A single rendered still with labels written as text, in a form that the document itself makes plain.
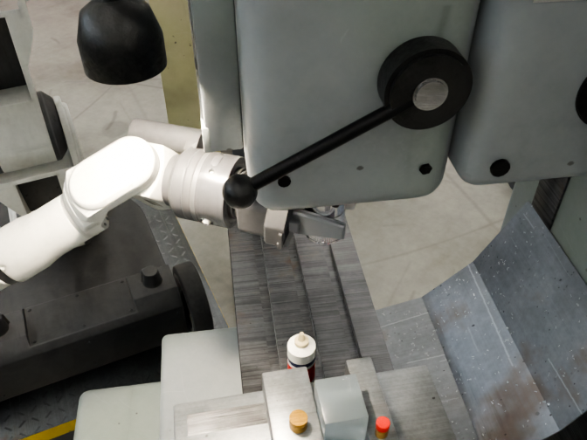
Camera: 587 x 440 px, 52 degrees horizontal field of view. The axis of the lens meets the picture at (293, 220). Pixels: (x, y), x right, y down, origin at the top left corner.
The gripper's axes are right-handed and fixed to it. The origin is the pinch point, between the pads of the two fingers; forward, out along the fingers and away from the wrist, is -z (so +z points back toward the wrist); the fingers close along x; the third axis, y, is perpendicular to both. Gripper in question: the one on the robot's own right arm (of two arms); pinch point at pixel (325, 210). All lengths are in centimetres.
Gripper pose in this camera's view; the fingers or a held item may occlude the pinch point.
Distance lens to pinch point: 70.0
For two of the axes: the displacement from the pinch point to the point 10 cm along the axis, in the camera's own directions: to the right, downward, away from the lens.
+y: -0.1, 7.5, 6.6
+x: 2.9, -6.3, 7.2
